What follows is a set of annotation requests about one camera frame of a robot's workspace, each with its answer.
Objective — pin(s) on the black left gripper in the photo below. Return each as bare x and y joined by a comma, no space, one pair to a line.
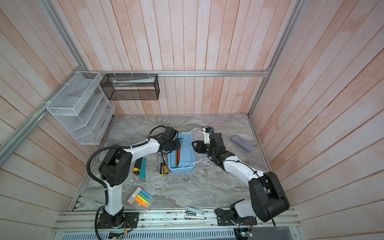
177,140

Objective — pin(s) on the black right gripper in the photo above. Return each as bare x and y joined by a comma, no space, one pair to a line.
200,147

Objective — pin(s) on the light blue tool box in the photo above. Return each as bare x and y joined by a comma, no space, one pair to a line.
187,162

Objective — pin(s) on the black yellow utility knife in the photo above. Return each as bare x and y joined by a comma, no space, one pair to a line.
137,166

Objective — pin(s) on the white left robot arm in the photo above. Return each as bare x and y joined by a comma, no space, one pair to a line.
115,167

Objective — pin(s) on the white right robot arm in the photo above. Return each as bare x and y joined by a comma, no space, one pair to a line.
267,197

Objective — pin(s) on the highlighter pack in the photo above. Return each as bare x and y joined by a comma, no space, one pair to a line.
140,199

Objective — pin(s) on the lilac fabric glasses case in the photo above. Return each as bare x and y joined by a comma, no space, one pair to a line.
241,142

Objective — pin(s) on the white stapler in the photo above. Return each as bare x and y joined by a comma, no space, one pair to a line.
194,214

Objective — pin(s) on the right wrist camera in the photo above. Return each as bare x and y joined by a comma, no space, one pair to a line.
207,130

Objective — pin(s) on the teal handled tool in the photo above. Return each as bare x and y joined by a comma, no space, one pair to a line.
142,173

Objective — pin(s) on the black mesh wall basket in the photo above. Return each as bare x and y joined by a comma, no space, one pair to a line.
127,87

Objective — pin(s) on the white wire mesh shelf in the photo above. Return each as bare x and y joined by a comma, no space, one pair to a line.
84,113

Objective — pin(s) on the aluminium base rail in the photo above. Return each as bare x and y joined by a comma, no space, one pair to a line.
164,219

